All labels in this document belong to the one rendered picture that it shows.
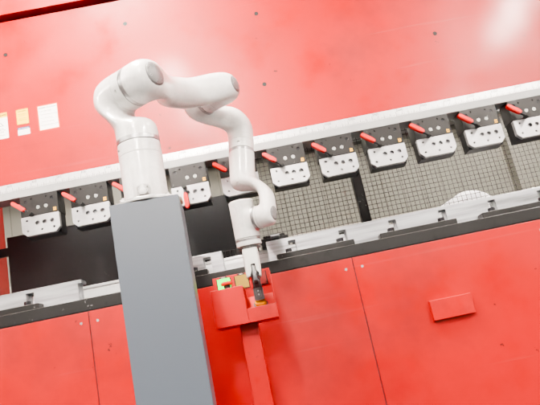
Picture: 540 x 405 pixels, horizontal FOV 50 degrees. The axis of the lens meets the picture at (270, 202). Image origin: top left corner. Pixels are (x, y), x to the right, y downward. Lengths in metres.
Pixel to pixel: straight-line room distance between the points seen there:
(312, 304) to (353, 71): 0.99
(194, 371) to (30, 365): 0.93
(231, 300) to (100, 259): 1.18
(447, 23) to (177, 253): 1.65
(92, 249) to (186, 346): 1.54
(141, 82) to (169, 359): 0.74
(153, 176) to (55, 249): 1.47
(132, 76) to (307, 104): 0.95
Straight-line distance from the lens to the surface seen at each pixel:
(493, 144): 2.51
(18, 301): 2.45
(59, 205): 2.47
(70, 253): 2.97
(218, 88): 1.95
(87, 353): 2.22
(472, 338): 2.21
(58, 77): 2.65
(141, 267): 1.51
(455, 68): 2.59
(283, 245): 2.26
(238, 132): 2.05
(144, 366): 1.49
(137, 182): 1.59
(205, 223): 2.84
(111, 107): 1.74
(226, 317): 1.87
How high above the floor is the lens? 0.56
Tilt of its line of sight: 14 degrees up
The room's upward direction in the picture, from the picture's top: 12 degrees counter-clockwise
